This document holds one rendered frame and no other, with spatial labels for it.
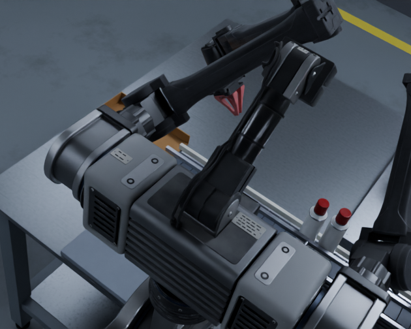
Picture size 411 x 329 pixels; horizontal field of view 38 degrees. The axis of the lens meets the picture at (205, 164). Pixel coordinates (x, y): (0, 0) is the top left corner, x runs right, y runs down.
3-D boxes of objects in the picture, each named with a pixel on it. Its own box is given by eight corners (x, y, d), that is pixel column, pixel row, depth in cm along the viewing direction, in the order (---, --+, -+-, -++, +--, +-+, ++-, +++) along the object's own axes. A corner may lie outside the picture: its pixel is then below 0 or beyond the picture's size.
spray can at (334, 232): (333, 254, 171) (358, 211, 156) (325, 266, 168) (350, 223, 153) (318, 245, 173) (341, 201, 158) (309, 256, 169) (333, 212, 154)
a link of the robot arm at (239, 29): (303, -11, 110) (329, 40, 113) (324, -25, 112) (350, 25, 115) (209, 32, 150) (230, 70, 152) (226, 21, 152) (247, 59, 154)
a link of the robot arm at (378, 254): (346, 264, 98) (376, 268, 95) (370, 227, 105) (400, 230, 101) (359, 305, 102) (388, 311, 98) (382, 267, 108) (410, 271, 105)
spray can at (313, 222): (313, 245, 172) (336, 202, 157) (304, 257, 169) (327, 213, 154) (298, 235, 174) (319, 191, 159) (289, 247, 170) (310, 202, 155)
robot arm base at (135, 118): (93, 152, 113) (96, 106, 105) (121, 131, 118) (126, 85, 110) (127, 176, 111) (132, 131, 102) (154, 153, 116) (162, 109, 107)
